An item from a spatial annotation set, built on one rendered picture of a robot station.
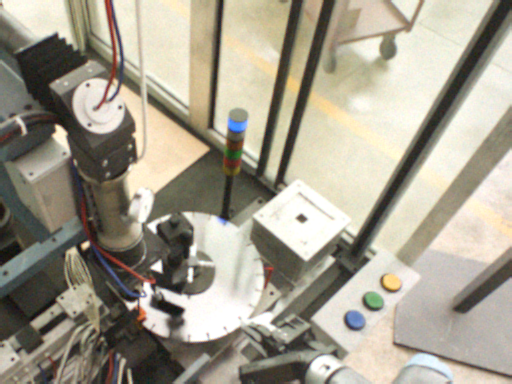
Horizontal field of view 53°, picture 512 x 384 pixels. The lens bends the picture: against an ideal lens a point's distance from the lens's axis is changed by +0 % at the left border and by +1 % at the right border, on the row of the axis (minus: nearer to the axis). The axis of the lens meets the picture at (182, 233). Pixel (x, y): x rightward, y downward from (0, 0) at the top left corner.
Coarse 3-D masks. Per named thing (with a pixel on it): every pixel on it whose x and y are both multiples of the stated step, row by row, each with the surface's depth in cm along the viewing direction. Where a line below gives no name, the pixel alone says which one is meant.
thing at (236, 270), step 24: (168, 216) 122; (216, 216) 122; (216, 240) 118; (240, 240) 118; (216, 264) 115; (240, 264) 115; (216, 288) 112; (240, 288) 112; (168, 312) 109; (192, 312) 109; (216, 312) 109; (240, 312) 109; (168, 336) 106; (192, 336) 106; (216, 336) 106
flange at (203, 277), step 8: (200, 256) 115; (208, 256) 115; (200, 272) 112; (208, 272) 113; (184, 280) 111; (192, 280) 111; (200, 280) 111; (208, 280) 112; (192, 288) 111; (200, 288) 111
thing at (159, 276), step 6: (156, 270) 105; (156, 276) 105; (162, 276) 105; (156, 282) 104; (162, 282) 104; (168, 282) 104; (180, 282) 103; (186, 282) 104; (162, 288) 109; (168, 288) 104; (174, 288) 103; (180, 288) 103; (180, 294) 104
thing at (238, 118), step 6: (240, 108) 112; (234, 114) 111; (240, 114) 111; (246, 114) 111; (228, 120) 112; (234, 120) 110; (240, 120) 110; (246, 120) 111; (228, 126) 113; (234, 126) 111; (240, 126) 111; (246, 126) 113
